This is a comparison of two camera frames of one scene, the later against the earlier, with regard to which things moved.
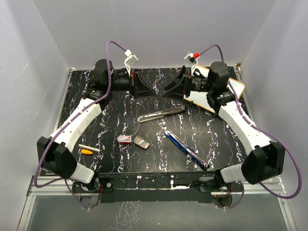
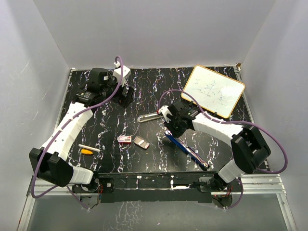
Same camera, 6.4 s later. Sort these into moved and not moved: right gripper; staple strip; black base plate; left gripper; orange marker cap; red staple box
Moved: left gripper; right gripper
Not moved: black base plate; orange marker cap; staple strip; red staple box
